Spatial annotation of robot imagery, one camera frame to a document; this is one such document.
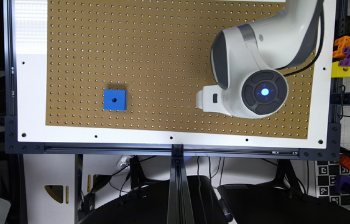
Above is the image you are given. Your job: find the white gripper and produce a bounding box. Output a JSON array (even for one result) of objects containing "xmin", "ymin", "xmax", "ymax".
[{"xmin": 196, "ymin": 85, "xmax": 231, "ymax": 116}]

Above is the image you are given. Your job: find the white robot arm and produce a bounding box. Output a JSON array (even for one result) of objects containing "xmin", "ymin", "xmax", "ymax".
[{"xmin": 196, "ymin": 1, "xmax": 323, "ymax": 119}]

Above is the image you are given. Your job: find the blue cube block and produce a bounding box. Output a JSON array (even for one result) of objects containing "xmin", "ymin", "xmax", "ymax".
[{"xmin": 103, "ymin": 90, "xmax": 127, "ymax": 111}]

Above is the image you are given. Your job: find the yellow block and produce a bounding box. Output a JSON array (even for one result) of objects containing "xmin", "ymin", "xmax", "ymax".
[{"xmin": 331, "ymin": 62, "xmax": 350, "ymax": 78}]

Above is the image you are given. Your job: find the red orange block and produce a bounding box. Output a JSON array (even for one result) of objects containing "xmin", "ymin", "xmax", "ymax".
[{"xmin": 338, "ymin": 155, "xmax": 350, "ymax": 170}]

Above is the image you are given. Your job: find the black block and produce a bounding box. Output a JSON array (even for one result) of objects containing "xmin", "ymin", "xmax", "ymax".
[{"xmin": 334, "ymin": 16, "xmax": 350, "ymax": 39}]

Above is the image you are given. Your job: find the dark purple block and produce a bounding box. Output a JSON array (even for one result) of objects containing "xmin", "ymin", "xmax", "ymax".
[{"xmin": 335, "ymin": 175, "xmax": 350, "ymax": 194}]

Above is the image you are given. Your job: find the brown pegboard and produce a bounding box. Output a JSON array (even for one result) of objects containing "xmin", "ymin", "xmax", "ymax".
[{"xmin": 45, "ymin": 0, "xmax": 313, "ymax": 139}]

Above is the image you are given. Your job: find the right black chair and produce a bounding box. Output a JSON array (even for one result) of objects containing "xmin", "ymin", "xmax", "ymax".
[{"xmin": 218, "ymin": 184, "xmax": 350, "ymax": 224}]

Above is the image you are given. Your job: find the black chair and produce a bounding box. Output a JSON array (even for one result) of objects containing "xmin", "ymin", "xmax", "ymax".
[
  {"xmin": 218, "ymin": 184, "xmax": 350, "ymax": 224},
  {"xmin": 80, "ymin": 175, "xmax": 227, "ymax": 224}
]

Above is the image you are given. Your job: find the left black chair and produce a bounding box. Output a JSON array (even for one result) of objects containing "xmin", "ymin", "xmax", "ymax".
[{"xmin": 80, "ymin": 175, "xmax": 227, "ymax": 224}]

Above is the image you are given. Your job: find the black and white marker board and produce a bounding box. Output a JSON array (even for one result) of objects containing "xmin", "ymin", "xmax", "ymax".
[{"xmin": 315, "ymin": 161, "xmax": 350, "ymax": 206}]

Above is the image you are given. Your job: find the white side cabinet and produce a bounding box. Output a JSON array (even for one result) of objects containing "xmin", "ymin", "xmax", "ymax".
[{"xmin": 23, "ymin": 154, "xmax": 78, "ymax": 223}]

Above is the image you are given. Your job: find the vertical aluminium rail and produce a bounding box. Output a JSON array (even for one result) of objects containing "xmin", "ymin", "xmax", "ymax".
[{"xmin": 167, "ymin": 144, "xmax": 195, "ymax": 224}]

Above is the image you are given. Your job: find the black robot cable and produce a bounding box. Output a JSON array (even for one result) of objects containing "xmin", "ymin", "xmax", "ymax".
[{"xmin": 283, "ymin": 6, "xmax": 325, "ymax": 78}]

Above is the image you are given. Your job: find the dark aluminium table frame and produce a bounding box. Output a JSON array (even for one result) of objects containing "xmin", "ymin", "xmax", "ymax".
[{"xmin": 3, "ymin": 0, "xmax": 350, "ymax": 161}]

